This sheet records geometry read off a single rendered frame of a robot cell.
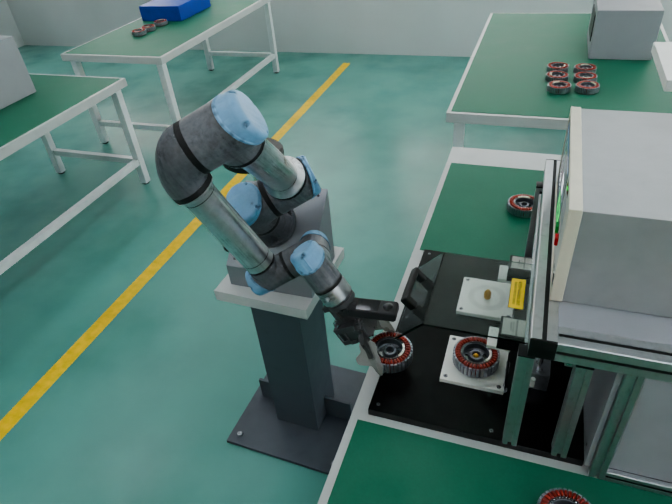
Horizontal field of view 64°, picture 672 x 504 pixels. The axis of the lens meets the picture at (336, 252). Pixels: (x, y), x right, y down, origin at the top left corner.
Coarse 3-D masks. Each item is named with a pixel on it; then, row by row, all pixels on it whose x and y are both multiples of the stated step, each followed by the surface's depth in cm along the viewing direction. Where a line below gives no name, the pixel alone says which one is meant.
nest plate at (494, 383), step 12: (456, 336) 141; (444, 360) 134; (504, 360) 133; (444, 372) 131; (456, 372) 131; (504, 372) 130; (456, 384) 129; (468, 384) 128; (480, 384) 128; (492, 384) 127
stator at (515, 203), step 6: (510, 198) 190; (516, 198) 190; (522, 198) 190; (528, 198) 190; (510, 204) 187; (516, 204) 187; (522, 204) 189; (528, 204) 188; (510, 210) 187; (516, 210) 185; (522, 210) 184; (528, 210) 184; (522, 216) 185; (528, 216) 185
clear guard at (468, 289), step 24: (432, 264) 124; (456, 264) 120; (480, 264) 119; (504, 264) 118; (528, 264) 118; (432, 288) 114; (456, 288) 113; (480, 288) 113; (504, 288) 112; (528, 288) 112; (408, 312) 115; (432, 312) 108; (456, 312) 108; (480, 312) 107; (504, 312) 107; (528, 312) 106; (504, 336) 102; (528, 336) 101
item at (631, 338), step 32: (544, 192) 131; (544, 224) 121; (544, 256) 112; (544, 288) 104; (544, 320) 97; (576, 320) 97; (608, 320) 96; (640, 320) 95; (544, 352) 95; (576, 352) 92; (608, 352) 90; (640, 352) 90
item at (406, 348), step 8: (376, 336) 134; (384, 336) 134; (392, 336) 134; (376, 344) 132; (384, 344) 135; (392, 344) 135; (400, 344) 133; (408, 344) 131; (384, 352) 131; (392, 352) 131; (408, 352) 130; (384, 360) 128; (392, 360) 128; (400, 360) 128; (408, 360) 129; (384, 368) 128; (392, 368) 128; (400, 368) 128
